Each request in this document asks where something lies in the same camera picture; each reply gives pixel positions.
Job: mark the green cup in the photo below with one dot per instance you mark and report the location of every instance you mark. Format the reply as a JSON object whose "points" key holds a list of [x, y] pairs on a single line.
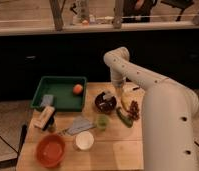
{"points": [[102, 121]]}

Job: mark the orange fruit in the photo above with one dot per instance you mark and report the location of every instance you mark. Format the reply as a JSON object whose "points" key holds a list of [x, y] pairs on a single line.
{"points": [[77, 89]]}

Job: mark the green plastic tray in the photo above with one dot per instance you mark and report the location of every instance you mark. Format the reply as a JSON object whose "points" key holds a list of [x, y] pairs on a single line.
{"points": [[61, 88]]}

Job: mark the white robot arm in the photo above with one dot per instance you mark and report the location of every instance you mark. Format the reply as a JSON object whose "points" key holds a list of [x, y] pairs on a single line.
{"points": [[167, 109]]}

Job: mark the green pepper toy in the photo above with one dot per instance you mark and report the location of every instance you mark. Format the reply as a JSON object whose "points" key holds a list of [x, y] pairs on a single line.
{"points": [[125, 120]]}

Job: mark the wooden block brush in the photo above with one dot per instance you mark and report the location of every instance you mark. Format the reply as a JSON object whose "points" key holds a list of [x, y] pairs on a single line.
{"points": [[44, 117]]}

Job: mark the brown grape cluster toy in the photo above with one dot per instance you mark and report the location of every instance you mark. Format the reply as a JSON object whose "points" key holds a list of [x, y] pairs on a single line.
{"points": [[134, 110]]}

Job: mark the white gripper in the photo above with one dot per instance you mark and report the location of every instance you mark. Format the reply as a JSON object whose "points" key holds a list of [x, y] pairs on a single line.
{"points": [[119, 87]]}

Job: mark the grey blue cloth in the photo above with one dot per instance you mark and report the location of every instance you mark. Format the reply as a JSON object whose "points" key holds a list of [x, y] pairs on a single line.
{"points": [[79, 124]]}

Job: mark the orange bowl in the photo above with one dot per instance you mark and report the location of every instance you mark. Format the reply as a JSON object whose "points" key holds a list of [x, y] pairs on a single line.
{"points": [[50, 151]]}

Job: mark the yellow banana toy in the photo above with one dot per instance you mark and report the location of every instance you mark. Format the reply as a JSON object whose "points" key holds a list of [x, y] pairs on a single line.
{"points": [[126, 101]]}

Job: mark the white cup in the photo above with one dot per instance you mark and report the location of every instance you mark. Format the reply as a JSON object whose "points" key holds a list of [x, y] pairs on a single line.
{"points": [[84, 140]]}

